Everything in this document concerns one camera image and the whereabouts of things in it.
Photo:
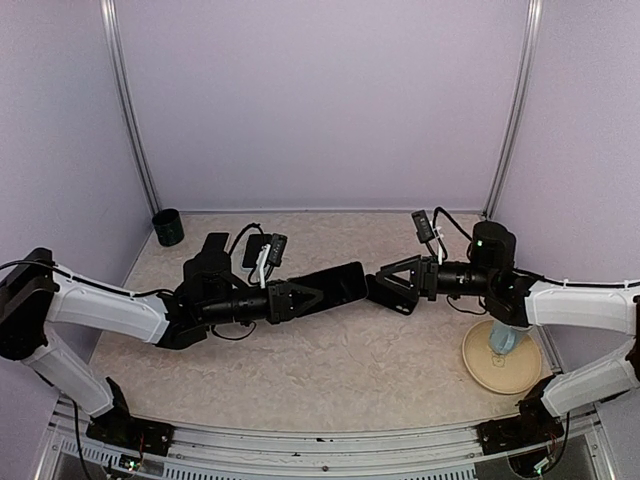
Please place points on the aluminium frame post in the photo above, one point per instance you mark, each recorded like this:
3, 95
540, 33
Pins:
517, 107
116, 52

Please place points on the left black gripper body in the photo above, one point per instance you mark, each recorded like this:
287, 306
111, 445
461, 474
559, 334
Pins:
275, 311

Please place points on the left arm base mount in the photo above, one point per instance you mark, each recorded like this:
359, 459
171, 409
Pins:
134, 433

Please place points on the left aluminium frame post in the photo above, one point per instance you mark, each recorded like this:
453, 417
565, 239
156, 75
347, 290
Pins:
116, 52

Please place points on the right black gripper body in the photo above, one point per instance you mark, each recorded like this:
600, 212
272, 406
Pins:
430, 285

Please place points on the beige round plate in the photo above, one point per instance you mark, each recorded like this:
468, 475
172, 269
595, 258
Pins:
505, 374

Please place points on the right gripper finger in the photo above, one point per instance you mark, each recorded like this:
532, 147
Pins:
405, 269
399, 284

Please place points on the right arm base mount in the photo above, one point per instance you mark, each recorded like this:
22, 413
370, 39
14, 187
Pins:
531, 426

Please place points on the light blue mug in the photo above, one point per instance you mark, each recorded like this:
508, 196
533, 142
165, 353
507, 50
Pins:
503, 339

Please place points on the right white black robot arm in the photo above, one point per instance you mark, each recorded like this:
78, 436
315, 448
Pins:
521, 300

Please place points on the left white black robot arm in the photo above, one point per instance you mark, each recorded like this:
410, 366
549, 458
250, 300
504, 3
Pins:
38, 293

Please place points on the right aluminium frame post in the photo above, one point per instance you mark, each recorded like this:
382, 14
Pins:
517, 107

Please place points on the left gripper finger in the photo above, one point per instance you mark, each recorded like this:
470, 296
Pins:
302, 309
297, 291

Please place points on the dark green cup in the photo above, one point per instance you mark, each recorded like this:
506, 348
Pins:
168, 227

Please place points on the black phone silver edge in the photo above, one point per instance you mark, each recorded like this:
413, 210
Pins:
340, 285

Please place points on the front aluminium rail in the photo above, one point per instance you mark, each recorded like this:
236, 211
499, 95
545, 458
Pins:
199, 452

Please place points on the black phone purple edge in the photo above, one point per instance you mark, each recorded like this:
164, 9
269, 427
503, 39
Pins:
253, 247

